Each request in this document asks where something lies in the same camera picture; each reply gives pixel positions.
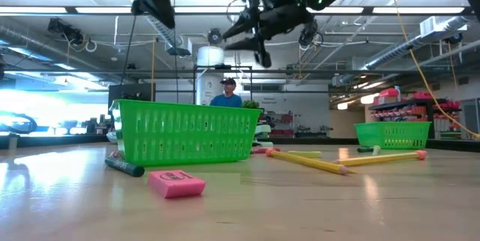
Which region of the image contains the shelf with red bins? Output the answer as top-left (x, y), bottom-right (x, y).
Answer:
top-left (368, 86), bottom-right (463, 140)

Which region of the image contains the mint green stapler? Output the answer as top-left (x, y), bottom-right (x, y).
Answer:
top-left (253, 123), bottom-right (275, 148)

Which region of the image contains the silver ventilation duct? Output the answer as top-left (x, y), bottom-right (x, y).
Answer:
top-left (331, 15), bottom-right (480, 87)
top-left (144, 14), bottom-right (193, 57)

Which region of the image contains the black ceiling cord reel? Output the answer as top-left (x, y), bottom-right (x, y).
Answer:
top-left (445, 32), bottom-right (464, 46)
top-left (298, 19), bottom-right (324, 47)
top-left (46, 17), bottom-right (86, 46)
top-left (206, 27), bottom-right (224, 46)

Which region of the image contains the white cylinder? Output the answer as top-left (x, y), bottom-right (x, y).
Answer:
top-left (196, 44), bottom-right (226, 106)

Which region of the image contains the yellow pencil with pink eraser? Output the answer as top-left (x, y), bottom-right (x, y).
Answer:
top-left (334, 149), bottom-right (428, 167)
top-left (265, 147), bottom-right (356, 176)

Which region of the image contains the person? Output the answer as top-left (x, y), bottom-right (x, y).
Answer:
top-left (208, 77), bottom-right (244, 108)

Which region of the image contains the pink eraser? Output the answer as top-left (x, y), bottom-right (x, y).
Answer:
top-left (147, 169), bottom-right (207, 200)

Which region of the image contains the rack with red bins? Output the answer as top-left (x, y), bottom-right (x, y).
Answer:
top-left (268, 111), bottom-right (297, 137)

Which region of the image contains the green slotted plastic bin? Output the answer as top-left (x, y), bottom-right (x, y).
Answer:
top-left (109, 98), bottom-right (264, 167)
top-left (354, 120), bottom-right (433, 150)

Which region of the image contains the red crayon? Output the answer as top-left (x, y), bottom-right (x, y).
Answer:
top-left (251, 146), bottom-right (281, 155)

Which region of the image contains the dark green marker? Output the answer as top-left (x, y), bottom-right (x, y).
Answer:
top-left (104, 157), bottom-right (146, 178)

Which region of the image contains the yellow hanging cable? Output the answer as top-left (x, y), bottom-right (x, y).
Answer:
top-left (385, 0), bottom-right (480, 140)

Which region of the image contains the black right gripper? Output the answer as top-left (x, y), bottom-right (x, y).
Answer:
top-left (223, 0), bottom-right (315, 69)

